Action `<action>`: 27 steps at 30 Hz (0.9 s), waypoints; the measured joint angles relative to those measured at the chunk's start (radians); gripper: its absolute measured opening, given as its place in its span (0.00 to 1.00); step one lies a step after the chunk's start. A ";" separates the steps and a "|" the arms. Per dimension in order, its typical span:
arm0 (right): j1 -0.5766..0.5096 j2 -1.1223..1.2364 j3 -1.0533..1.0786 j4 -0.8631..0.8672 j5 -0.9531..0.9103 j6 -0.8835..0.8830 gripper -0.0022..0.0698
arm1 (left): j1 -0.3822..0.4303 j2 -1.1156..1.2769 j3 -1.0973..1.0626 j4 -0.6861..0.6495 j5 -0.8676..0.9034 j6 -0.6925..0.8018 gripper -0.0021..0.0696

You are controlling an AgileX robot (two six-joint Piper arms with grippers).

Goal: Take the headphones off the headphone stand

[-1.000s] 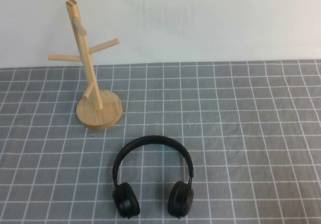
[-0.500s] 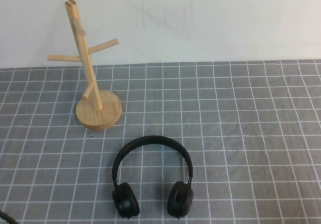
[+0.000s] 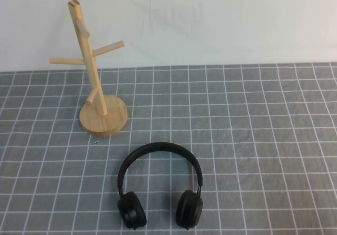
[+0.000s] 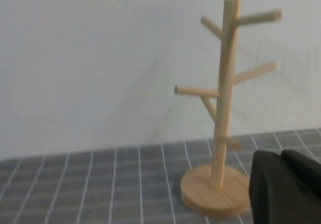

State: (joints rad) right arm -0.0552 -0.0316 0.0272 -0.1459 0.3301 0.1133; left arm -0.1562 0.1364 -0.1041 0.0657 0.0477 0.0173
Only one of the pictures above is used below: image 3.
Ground black over-ear headphones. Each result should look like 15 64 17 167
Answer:
116 141 204 231

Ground wooden peg headphone stand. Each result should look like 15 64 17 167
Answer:
49 0 128 138

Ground grey white-checked tablecloth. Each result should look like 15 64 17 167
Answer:
0 62 337 235

